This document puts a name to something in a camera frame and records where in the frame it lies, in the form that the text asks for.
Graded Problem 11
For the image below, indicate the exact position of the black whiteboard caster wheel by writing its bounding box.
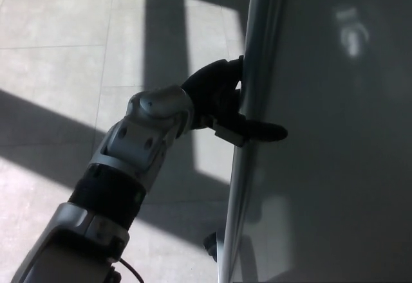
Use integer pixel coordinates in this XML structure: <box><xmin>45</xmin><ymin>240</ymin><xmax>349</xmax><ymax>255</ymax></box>
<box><xmin>203</xmin><ymin>231</ymin><xmax>223</xmax><ymax>262</ymax></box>

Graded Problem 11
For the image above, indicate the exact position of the white whiteboard with silver frame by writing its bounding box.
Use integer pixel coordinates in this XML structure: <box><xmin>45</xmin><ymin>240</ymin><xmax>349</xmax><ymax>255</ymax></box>
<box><xmin>214</xmin><ymin>0</ymin><xmax>412</xmax><ymax>283</ymax></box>

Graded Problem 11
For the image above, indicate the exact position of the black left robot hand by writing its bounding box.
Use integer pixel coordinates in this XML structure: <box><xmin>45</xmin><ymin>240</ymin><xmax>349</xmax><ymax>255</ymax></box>
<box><xmin>181</xmin><ymin>55</ymin><xmax>288</xmax><ymax>148</ymax></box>

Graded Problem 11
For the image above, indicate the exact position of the thin dark wrist cable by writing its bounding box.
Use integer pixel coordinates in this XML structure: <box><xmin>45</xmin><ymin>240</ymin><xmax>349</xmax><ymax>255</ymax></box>
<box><xmin>116</xmin><ymin>256</ymin><xmax>146</xmax><ymax>283</ymax></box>

